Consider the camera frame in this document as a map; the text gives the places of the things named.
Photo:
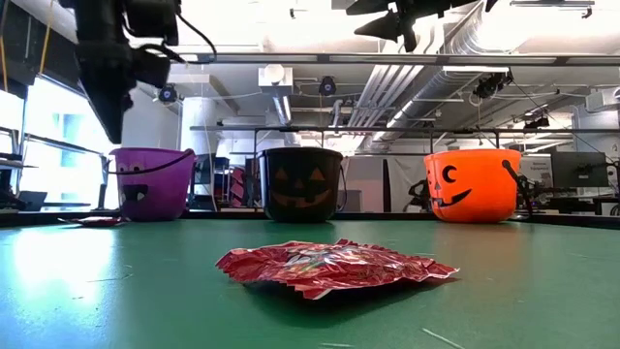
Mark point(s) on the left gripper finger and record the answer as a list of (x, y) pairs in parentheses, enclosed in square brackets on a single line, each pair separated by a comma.
[(112, 116)]

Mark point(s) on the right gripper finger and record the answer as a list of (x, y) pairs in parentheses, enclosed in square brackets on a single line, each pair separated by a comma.
[(382, 29), (373, 6)]

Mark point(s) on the red Skittles candy packet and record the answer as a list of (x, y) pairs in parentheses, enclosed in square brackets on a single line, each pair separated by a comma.
[(94, 221), (334, 266)]

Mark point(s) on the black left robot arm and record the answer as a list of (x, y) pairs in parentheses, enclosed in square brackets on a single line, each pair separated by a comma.
[(97, 19)]

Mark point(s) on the purple monster face bucket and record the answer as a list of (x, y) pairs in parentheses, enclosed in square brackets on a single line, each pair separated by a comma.
[(152, 194)]

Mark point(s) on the black ceiling-hung device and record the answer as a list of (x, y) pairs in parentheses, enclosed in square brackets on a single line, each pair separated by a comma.
[(491, 86)]

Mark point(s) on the white ceiling box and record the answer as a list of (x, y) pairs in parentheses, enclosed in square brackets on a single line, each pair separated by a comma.
[(275, 77)]

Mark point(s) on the ceiling light fixture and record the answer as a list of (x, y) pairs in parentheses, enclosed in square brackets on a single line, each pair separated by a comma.
[(552, 3)]

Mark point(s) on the white fabric sheet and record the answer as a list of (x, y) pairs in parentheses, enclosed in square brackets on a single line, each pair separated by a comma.
[(402, 169)]

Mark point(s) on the white board panel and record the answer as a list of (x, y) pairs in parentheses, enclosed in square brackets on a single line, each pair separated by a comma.
[(363, 179)]

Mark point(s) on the black table clamp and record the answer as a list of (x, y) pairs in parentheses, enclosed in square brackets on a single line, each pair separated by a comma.
[(416, 194)]

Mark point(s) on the black jack-o-lantern bucket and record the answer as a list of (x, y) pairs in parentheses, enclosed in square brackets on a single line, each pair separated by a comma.
[(300, 184)]

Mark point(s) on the orange jack-o-lantern bucket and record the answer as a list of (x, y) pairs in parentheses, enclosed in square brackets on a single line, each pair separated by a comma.
[(472, 186)]

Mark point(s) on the black computer monitor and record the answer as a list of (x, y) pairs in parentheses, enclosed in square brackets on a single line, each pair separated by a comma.
[(579, 169)]

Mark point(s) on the black ceiling camera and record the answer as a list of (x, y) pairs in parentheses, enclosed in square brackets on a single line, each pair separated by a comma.
[(327, 86), (167, 93)]

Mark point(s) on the grey ceiling rail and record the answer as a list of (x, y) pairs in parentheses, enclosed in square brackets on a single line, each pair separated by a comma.
[(315, 58)]

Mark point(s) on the black metal rack frame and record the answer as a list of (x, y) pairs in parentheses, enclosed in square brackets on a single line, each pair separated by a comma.
[(387, 129)]

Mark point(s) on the black aluminium table frame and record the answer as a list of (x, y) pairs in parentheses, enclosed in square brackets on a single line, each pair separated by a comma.
[(227, 214)]

